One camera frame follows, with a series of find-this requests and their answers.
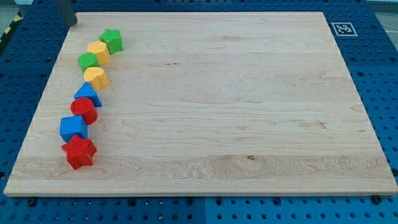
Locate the green star block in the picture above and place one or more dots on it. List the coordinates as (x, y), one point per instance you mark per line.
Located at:
(112, 38)

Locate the yellow hexagon block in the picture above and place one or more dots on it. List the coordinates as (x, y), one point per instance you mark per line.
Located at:
(100, 49)

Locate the red star block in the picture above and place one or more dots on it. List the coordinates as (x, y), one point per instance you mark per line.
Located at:
(79, 152)

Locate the light wooden board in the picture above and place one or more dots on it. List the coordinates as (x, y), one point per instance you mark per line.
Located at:
(208, 104)

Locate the yellow heart block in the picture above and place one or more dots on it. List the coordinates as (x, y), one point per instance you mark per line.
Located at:
(96, 77)

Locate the red cylinder block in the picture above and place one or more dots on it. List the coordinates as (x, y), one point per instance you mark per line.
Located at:
(85, 108)

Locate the blue triangle block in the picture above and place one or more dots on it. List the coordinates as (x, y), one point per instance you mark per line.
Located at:
(87, 91)

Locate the green cylinder block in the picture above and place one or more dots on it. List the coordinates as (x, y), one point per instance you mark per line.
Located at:
(87, 60)

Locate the blue cube block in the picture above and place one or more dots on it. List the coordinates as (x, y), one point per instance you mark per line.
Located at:
(73, 125)

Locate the black cylindrical robot tool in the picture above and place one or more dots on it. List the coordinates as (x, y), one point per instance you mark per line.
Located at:
(66, 11)

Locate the white fiducial marker tag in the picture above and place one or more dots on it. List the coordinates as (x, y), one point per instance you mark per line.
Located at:
(344, 29)

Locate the black bolt front left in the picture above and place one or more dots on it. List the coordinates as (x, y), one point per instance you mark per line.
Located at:
(31, 201)

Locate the black bolt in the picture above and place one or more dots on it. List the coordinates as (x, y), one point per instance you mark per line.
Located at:
(377, 199)
(31, 201)

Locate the black bolt front right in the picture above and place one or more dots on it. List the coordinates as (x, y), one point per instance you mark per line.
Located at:
(377, 199)

